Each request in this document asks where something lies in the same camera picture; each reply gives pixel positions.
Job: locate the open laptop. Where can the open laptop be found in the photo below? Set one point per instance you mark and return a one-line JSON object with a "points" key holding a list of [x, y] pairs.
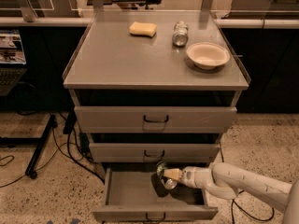
{"points": [[13, 63]]}

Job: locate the grey drawer cabinet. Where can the grey drawer cabinet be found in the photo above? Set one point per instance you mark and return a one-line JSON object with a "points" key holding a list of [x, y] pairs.
{"points": [[114, 68]]}

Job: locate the white paper bowl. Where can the white paper bowl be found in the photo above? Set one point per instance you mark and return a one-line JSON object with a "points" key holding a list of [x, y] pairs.
{"points": [[207, 55]]}

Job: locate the grey drawer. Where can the grey drawer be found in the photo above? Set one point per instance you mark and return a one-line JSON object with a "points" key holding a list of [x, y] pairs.
{"points": [[134, 193], [150, 152], [154, 119]]}

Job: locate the middle grey drawer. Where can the middle grey drawer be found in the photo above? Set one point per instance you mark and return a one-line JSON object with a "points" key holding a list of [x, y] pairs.
{"points": [[150, 152]]}

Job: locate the silver soda can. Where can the silver soda can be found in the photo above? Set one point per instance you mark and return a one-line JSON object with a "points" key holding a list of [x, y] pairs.
{"points": [[180, 34]]}

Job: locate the black desk leg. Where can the black desk leg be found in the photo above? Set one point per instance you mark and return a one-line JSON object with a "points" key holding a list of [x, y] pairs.
{"points": [[31, 168]]}

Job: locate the bottom grey drawer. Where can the bottom grey drawer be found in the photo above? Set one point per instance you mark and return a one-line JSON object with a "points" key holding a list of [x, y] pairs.
{"points": [[134, 193]]}

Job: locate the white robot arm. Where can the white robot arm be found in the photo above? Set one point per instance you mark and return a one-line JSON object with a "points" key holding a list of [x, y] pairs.
{"points": [[224, 180]]}

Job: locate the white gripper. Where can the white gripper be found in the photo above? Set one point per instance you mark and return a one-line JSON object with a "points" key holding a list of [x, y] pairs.
{"points": [[191, 176]]}

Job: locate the yellow sponge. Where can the yellow sponge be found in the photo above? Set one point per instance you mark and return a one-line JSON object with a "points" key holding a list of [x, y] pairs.
{"points": [[141, 28]]}

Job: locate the top grey drawer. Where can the top grey drawer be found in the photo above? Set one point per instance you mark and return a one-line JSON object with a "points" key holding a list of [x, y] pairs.
{"points": [[154, 119]]}

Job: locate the green crushed soda can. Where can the green crushed soda can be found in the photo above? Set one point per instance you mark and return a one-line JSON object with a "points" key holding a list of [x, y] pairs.
{"points": [[168, 183]]}

